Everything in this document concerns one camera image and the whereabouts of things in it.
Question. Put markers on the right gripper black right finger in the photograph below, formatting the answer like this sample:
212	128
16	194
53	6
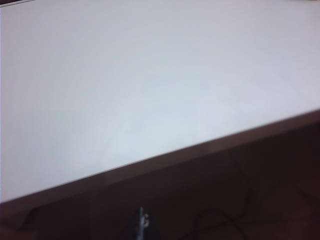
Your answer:
147	231

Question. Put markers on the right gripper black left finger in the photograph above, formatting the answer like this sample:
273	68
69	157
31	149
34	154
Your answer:
135	227

